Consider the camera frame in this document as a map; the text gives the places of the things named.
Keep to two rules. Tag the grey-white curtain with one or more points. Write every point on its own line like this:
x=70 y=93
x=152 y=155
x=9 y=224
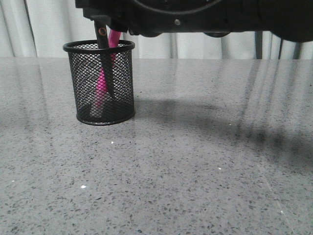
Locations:
x=40 y=28

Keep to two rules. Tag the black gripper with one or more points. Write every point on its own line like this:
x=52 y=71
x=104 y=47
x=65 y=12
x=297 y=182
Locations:
x=290 y=20

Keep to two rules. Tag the grey orange scissors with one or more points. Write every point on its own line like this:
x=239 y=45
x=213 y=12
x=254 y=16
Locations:
x=103 y=44

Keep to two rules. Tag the pink marker pen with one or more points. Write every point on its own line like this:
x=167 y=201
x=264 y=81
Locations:
x=101 y=93

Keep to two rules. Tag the black mesh pen holder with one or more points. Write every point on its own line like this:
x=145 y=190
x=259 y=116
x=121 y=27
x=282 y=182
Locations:
x=85 y=65

